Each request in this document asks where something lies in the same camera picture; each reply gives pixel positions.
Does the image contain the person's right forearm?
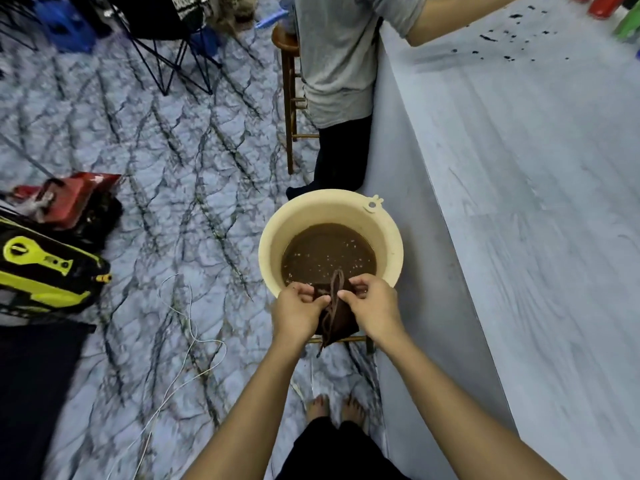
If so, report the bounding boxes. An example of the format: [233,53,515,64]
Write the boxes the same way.
[370,327,568,480]

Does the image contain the low wooden stool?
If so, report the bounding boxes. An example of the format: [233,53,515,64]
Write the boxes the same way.
[306,335,376,356]

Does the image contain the person's left foot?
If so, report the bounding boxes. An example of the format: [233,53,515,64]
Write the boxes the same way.
[305,394,332,424]

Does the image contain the person's black trousers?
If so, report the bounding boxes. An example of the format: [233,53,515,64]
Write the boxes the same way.
[274,416,412,480]

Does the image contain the tall wooden stool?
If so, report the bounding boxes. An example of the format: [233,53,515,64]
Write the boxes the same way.
[271,24,322,176]

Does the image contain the white cable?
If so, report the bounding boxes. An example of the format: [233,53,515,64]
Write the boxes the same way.
[104,273,229,480]

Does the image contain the person's foot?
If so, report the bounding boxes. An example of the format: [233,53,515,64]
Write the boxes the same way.
[305,394,332,424]
[340,395,370,435]

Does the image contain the yellow and black machine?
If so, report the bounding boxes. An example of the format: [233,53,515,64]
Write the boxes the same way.
[0,215,113,316]

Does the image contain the person's right hand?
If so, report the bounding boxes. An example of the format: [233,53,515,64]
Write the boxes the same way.
[337,274,407,349]

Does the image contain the blue plastic stool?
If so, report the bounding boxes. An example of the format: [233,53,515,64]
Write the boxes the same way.
[34,0,97,54]

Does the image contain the cream plastic basin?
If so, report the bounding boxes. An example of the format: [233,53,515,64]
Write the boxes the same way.
[258,189,405,301]

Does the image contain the person's left forearm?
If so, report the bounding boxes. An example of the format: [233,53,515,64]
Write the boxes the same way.
[181,331,312,480]

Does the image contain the green plastic cup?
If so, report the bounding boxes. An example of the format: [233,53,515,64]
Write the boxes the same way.
[612,4,640,44]

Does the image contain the brown wet cloth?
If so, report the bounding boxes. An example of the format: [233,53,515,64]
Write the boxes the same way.
[312,269,362,358]

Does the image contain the muddy brown water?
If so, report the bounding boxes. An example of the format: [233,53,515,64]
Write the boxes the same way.
[281,223,378,288]

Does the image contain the person's left hand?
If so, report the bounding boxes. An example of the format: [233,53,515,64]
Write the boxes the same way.
[271,282,332,346]

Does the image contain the red box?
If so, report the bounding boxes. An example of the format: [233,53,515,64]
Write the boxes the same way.
[11,172,124,231]

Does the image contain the black folding chair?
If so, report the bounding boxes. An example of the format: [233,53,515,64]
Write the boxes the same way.
[102,0,224,97]

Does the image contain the red plastic cup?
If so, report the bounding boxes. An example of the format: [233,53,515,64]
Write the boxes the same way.
[587,0,632,20]

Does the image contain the person's right foot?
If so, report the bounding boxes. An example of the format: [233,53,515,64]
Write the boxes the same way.
[340,395,370,435]

